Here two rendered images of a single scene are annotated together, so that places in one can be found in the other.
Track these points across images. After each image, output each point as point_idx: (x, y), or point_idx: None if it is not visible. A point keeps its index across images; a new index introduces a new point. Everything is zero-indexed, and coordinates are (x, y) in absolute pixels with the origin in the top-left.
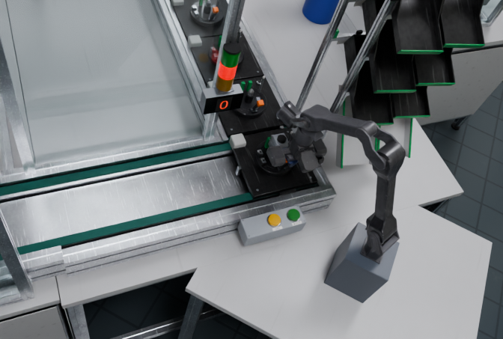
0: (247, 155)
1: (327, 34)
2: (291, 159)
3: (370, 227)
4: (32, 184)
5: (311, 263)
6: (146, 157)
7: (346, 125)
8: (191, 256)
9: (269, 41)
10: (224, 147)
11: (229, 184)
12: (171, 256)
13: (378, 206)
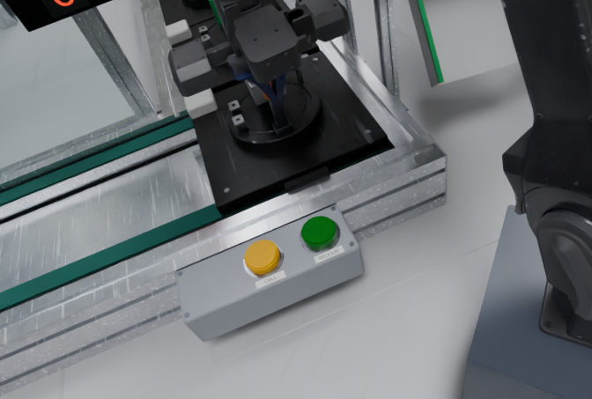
0: (218, 124)
1: None
2: (233, 61)
3: (536, 188)
4: None
5: (409, 366)
6: (25, 181)
7: None
8: (91, 385)
9: None
10: (181, 125)
11: (188, 196)
12: (46, 391)
13: (536, 47)
